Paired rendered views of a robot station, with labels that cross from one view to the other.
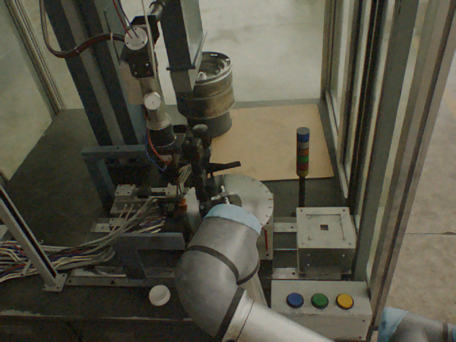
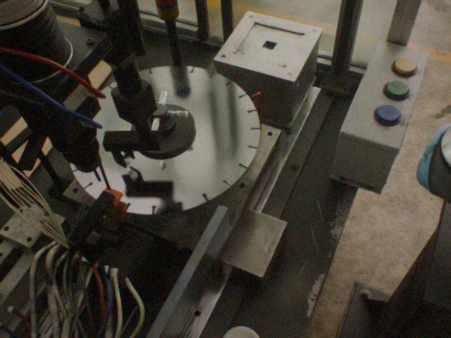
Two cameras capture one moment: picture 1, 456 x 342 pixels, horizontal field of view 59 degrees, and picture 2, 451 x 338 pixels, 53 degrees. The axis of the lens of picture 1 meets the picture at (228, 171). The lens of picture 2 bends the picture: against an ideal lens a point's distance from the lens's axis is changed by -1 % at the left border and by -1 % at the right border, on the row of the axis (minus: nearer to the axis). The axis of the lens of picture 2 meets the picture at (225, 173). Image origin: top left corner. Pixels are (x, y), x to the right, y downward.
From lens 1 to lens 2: 0.98 m
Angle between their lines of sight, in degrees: 47
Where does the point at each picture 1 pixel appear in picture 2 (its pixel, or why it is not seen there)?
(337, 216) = (257, 26)
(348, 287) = (382, 57)
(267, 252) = (263, 132)
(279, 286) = (355, 124)
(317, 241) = (292, 58)
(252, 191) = (155, 86)
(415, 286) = not seen: hidden behind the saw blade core
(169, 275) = (205, 317)
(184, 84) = not seen: outside the picture
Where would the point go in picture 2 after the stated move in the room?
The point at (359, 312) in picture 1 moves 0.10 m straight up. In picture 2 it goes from (424, 60) to (440, 19)
